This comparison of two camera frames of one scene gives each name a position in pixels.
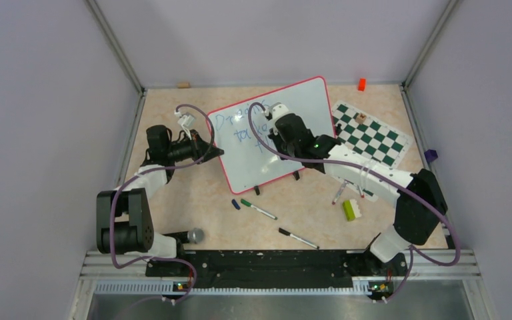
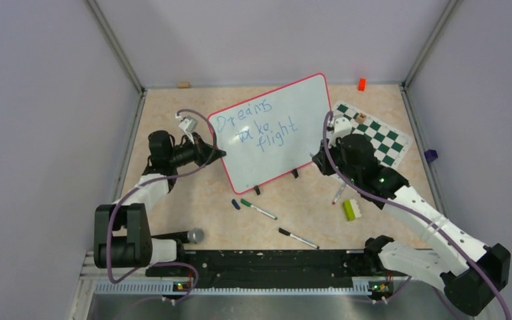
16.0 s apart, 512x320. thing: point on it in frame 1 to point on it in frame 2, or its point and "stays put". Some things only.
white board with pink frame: (247, 161) stays put
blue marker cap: (237, 205) stays put
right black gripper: (276, 136) to (323, 157)
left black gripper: (197, 143) stays put
